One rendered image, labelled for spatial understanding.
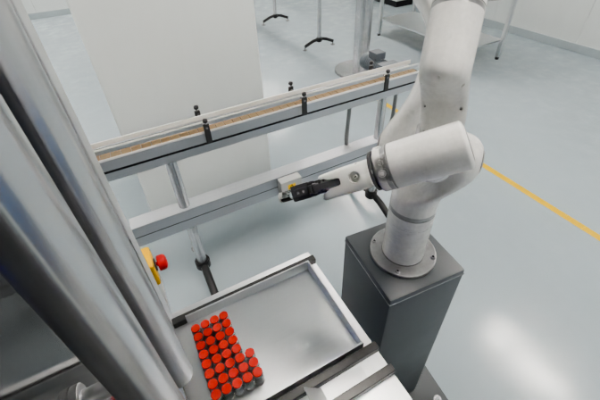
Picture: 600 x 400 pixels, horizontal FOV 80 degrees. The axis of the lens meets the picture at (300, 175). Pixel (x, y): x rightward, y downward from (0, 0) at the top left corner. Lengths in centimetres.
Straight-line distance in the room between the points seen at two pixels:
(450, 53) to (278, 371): 73
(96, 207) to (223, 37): 194
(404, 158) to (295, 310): 51
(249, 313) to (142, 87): 143
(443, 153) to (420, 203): 31
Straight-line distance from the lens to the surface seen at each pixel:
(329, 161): 197
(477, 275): 229
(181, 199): 174
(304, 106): 167
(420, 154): 62
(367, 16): 421
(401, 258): 106
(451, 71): 66
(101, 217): 18
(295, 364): 90
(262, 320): 96
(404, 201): 92
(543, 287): 240
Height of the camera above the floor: 171
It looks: 39 degrees down
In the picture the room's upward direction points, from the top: 2 degrees counter-clockwise
